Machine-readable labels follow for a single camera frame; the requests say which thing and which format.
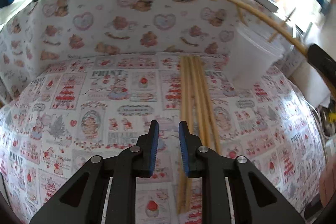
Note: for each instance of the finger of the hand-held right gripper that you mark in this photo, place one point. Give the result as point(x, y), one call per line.
point(321, 61)

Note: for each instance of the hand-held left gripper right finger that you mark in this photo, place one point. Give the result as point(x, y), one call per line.
point(183, 153)

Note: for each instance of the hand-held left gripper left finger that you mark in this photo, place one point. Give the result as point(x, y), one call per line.
point(155, 150)

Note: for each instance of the bamboo chopstick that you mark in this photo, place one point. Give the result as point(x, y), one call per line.
point(282, 26)
point(262, 14)

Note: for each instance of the bundle of bamboo chopsticks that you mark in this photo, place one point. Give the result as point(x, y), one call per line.
point(195, 98)

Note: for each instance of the translucent plastic container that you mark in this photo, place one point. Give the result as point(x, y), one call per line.
point(252, 61)

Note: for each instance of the person's right hand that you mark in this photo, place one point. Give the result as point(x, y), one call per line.
point(328, 183)

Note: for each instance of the patchwork print tablecloth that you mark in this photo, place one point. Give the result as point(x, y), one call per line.
point(78, 108)

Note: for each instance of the bear print cloth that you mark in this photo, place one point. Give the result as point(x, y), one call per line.
point(105, 24)

